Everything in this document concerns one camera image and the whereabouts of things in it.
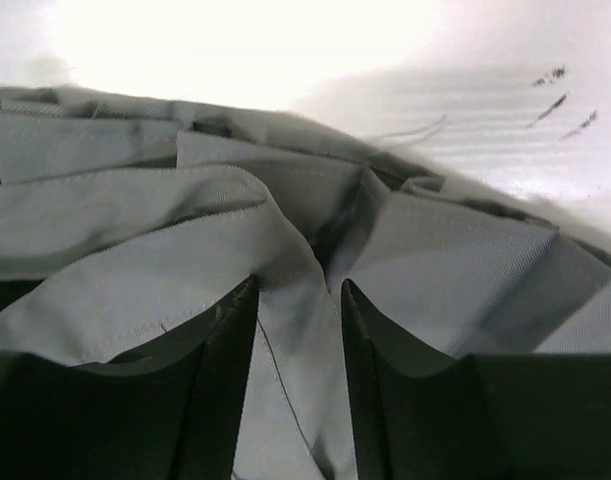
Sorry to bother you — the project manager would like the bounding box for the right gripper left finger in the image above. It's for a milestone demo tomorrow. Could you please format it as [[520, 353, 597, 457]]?
[[0, 278, 259, 479]]

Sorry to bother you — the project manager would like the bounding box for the grey pleated skirt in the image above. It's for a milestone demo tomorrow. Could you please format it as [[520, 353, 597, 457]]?
[[0, 88, 611, 479]]

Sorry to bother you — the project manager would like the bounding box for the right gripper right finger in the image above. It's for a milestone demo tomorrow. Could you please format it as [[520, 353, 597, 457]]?
[[341, 281, 611, 479]]

